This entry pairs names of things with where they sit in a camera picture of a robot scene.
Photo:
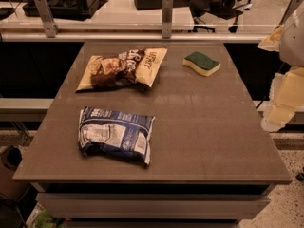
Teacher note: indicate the green and yellow sponge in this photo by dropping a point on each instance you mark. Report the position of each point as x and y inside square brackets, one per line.
[201, 63]

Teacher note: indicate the middle metal rail bracket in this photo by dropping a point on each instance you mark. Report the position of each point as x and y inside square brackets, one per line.
[166, 18]

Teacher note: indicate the green item under table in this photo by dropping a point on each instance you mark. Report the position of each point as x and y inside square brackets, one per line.
[45, 220]

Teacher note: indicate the yellow brown chip bag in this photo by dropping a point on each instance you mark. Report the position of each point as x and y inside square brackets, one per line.
[123, 69]

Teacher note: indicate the black box on floor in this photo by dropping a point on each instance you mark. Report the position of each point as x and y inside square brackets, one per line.
[74, 9]

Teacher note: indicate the metal rail bracket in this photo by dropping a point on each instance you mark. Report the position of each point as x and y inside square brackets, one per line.
[50, 28]
[291, 8]
[166, 18]

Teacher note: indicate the left metal rail bracket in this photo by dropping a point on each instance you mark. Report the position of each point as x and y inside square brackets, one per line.
[50, 28]

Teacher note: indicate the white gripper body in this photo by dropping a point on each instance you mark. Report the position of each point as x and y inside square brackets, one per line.
[293, 43]

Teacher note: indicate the blue white snack bag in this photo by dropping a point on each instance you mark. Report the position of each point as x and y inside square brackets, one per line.
[115, 133]

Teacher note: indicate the right metal rail bracket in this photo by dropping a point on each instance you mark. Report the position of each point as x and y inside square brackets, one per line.
[291, 8]

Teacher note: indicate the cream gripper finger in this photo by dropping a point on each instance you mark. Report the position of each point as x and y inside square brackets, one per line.
[271, 43]
[286, 97]

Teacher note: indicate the brown bin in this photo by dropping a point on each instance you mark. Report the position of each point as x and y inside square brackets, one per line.
[9, 188]

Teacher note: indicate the black office chair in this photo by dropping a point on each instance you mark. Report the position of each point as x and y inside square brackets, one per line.
[225, 9]

